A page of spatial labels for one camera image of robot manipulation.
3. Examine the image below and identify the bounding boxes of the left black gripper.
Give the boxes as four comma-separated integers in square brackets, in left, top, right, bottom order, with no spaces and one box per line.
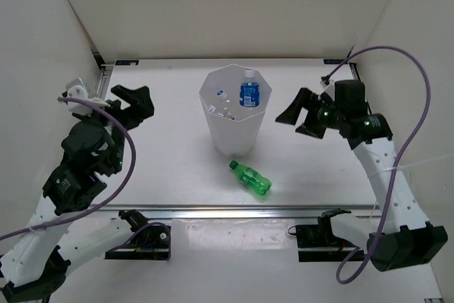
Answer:
[75,84,155,172]

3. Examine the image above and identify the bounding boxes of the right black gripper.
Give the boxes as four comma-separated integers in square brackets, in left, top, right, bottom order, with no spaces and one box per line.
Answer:
[275,88,345,140]

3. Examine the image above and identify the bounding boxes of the blue label plastic bottle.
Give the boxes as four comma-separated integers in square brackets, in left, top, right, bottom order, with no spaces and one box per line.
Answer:
[239,69,260,110]

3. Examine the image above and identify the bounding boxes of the white orange label bottle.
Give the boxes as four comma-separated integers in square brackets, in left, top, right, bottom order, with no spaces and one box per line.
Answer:
[223,111,237,121]

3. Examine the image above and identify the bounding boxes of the black label plastic bottle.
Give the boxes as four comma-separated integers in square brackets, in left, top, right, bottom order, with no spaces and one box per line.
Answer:
[216,90,229,103]

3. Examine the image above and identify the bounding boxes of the green plastic soda bottle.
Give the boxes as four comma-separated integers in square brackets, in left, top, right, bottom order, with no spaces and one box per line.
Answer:
[229,160,272,197]

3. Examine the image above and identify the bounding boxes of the clear unlabeled plastic bottle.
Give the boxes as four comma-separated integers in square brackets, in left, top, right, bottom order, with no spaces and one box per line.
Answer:
[207,104,223,116]

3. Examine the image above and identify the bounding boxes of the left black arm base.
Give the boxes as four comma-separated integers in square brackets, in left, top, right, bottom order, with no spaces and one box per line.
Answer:
[104,210,171,261]

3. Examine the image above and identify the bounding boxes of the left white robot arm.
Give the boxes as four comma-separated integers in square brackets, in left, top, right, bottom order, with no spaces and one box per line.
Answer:
[1,84,155,302]

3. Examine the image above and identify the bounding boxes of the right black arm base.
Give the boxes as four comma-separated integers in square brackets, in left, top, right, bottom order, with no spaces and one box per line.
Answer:
[287,224,355,263]

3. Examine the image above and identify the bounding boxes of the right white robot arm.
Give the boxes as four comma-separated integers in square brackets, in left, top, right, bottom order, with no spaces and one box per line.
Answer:
[275,80,448,272]

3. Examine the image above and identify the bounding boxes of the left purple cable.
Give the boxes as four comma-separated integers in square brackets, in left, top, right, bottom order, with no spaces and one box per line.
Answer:
[0,96,173,260]

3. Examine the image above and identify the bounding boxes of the purple cable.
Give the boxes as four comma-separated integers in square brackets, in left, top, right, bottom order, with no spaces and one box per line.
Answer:
[321,45,431,285]
[0,96,173,260]

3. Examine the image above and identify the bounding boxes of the left aluminium side rail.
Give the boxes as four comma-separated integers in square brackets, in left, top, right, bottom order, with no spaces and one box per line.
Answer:
[92,52,112,99]

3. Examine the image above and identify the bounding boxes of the aluminium front rail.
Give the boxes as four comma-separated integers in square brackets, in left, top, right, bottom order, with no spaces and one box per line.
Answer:
[92,204,380,220]

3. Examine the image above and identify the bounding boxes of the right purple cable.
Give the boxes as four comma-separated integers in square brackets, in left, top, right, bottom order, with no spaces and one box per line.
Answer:
[321,45,431,285]

